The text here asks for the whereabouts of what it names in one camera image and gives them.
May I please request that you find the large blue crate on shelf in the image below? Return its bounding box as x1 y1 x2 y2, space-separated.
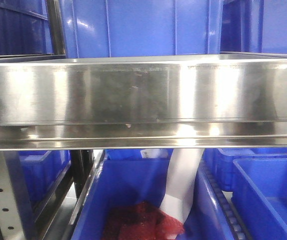
59 0 223 58

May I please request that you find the white label on bin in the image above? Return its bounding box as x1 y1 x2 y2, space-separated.
140 148 169 159

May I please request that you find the blue bin lower centre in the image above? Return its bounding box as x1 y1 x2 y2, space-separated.
72 157 231 240

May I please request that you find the blue bin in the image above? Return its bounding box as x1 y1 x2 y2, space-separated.
72 157 231 240
18 150 71 206
201 147 287 192
232 158 287 240

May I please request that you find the white paper sheet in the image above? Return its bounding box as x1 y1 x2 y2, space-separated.
160 148 204 224

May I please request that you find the blue bin behind right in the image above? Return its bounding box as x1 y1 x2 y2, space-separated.
201 147 287 192

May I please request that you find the red mesh bag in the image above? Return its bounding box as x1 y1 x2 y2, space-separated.
101 201 185 240

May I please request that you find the blue bin lower left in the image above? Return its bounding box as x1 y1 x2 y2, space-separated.
18 150 71 206

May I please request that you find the blue bin lower right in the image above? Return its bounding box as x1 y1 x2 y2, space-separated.
232 158 287 240

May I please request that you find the blue crate upper right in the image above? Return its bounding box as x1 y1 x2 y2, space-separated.
220 0 287 54

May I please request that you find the dark blue crate upper left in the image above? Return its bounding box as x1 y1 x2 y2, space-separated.
0 0 53 56

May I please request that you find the black shelf upright post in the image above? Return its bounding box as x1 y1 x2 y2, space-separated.
46 0 66 55

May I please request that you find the roller rail track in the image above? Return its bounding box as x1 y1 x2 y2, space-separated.
199 160 250 240

